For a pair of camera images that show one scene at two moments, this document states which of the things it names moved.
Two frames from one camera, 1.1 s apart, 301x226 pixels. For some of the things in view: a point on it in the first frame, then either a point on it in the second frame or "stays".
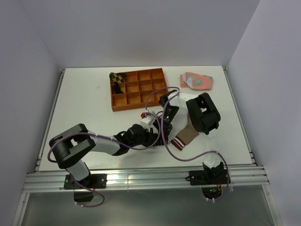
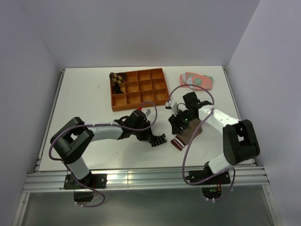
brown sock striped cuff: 186,135 stays
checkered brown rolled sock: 117,78 stays
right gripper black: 166,129 -> 176,124
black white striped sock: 160,141 stays
